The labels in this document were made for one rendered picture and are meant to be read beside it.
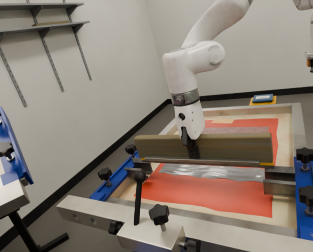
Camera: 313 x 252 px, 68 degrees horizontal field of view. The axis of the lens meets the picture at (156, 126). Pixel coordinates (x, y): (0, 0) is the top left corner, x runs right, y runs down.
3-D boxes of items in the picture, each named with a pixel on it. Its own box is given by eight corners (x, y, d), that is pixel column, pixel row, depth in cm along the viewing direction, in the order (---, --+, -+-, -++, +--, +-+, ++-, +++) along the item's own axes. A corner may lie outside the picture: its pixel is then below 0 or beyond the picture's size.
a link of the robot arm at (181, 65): (204, 39, 64) (227, 36, 56) (210, 76, 68) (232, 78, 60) (155, 53, 60) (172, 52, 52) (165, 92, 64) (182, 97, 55)
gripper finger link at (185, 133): (183, 140, 59) (190, 149, 63) (188, 115, 62) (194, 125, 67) (178, 140, 60) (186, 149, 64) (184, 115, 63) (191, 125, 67)
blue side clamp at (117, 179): (141, 162, 98) (137, 148, 96) (151, 163, 96) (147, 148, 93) (96, 213, 75) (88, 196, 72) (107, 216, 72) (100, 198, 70)
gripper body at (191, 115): (192, 102, 56) (200, 142, 61) (203, 89, 65) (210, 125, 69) (165, 104, 60) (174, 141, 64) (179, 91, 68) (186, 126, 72)
